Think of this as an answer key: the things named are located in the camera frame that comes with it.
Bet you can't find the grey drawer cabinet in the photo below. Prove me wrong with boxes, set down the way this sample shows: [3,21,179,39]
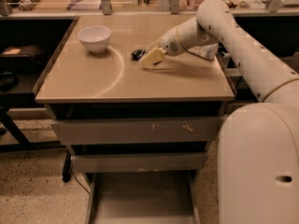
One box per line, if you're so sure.
[32,14,237,224]

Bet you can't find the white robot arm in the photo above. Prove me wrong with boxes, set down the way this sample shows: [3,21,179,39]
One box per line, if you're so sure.
[139,0,299,105]

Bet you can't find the open bottom grey drawer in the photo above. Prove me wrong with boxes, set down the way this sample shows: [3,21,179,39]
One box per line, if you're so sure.
[85,171,201,224]

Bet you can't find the white ceramic bowl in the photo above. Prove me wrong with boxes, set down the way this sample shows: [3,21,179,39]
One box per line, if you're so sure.
[77,26,112,53]

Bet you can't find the dark blue rxbar wrapper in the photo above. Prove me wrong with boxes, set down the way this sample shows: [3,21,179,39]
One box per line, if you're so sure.
[131,49,147,61]

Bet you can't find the top grey drawer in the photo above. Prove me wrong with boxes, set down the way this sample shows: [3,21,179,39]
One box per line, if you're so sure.
[51,117,220,145]

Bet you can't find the clear plastic water bottle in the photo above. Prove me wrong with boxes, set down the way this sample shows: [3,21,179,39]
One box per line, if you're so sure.
[189,43,219,60]

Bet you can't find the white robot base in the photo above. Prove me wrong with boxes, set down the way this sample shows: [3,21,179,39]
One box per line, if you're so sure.
[218,104,299,224]

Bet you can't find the middle grey drawer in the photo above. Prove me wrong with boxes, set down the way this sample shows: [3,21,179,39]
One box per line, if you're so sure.
[71,152,207,173]

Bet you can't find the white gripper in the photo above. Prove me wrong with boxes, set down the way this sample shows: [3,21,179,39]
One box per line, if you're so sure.
[138,28,184,67]

